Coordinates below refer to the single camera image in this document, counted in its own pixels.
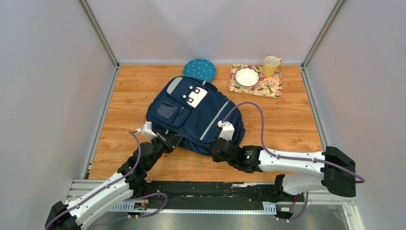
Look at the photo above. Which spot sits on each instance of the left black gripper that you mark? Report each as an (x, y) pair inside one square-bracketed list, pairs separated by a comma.
[(169, 141)]

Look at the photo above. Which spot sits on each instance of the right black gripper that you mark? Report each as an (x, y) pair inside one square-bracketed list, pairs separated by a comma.
[(216, 159)]

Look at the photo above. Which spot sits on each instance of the navy blue student backpack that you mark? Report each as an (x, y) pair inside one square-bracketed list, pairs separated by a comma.
[(193, 108)]

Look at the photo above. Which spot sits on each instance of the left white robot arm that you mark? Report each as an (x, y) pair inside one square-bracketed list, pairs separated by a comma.
[(127, 184)]

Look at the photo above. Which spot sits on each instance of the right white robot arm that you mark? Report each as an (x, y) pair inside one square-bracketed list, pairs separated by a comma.
[(330, 170)]

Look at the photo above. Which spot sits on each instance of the floral rectangular tray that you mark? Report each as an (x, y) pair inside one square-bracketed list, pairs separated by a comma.
[(266, 87)]

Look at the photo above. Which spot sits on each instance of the white scalloped bowl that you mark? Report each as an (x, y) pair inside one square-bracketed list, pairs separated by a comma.
[(246, 78)]

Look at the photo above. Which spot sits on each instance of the blue polka dot plate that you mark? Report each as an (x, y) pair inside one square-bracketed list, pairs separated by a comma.
[(201, 69)]

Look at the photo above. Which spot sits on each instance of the yellow ceramic mug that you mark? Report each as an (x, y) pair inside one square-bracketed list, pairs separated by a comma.
[(270, 65)]

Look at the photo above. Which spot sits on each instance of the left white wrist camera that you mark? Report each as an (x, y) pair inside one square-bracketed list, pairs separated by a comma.
[(147, 131)]

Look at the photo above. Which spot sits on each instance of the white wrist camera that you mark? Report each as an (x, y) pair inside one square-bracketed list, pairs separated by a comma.
[(147, 131), (226, 130)]

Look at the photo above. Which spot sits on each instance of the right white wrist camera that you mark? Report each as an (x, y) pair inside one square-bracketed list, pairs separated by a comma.
[(226, 130)]

